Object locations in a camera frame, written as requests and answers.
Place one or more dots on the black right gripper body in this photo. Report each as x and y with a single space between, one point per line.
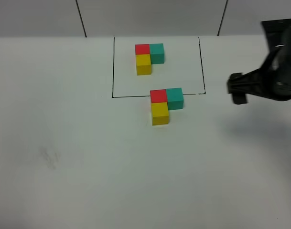
278 35

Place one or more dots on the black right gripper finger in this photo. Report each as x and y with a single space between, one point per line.
255 83

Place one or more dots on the green template block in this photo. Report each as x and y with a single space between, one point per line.
157 54

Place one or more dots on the yellow template block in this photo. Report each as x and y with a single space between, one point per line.
143 64

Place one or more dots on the red template block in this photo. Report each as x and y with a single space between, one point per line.
141 49

